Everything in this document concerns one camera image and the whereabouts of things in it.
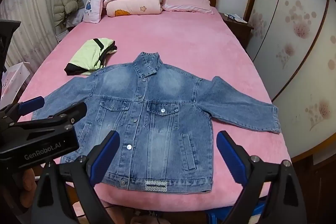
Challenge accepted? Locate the pink cushion with blue print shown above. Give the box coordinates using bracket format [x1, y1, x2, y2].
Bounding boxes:
[83, 0, 104, 23]

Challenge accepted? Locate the blue denim jacket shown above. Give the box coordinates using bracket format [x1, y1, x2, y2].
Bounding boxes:
[31, 51, 282, 194]

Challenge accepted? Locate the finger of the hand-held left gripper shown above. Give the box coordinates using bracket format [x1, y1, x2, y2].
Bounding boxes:
[0, 96, 45, 123]
[10, 102, 88, 135]

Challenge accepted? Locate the white paper sheet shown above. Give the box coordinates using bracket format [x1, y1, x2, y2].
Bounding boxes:
[231, 14, 248, 24]

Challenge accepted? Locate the blue plastic stool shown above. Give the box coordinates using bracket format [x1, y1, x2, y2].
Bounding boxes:
[207, 199, 266, 224]

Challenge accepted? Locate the bed with pink sheet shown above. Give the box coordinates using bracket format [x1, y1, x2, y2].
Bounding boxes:
[1, 7, 292, 214]

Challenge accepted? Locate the person's left hand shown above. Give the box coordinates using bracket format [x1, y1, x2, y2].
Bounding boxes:
[21, 168, 40, 191]

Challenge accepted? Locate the pink pillow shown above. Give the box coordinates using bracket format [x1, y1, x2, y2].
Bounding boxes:
[161, 0, 214, 14]

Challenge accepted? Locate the white paper bag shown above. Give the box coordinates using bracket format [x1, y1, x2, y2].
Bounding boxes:
[0, 62, 31, 100]

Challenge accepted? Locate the green and black folded garment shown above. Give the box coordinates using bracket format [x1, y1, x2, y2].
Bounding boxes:
[64, 38, 118, 76]

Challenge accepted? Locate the white patterned curtain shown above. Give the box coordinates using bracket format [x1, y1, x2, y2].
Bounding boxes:
[0, 0, 63, 68]

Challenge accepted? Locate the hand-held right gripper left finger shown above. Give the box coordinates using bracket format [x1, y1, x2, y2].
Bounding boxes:
[31, 131, 120, 224]

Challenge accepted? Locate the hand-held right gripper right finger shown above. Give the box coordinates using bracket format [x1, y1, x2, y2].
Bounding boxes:
[216, 131, 307, 224]

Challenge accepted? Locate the wooden nightstand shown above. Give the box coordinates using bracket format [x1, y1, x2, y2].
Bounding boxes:
[219, 13, 255, 48]

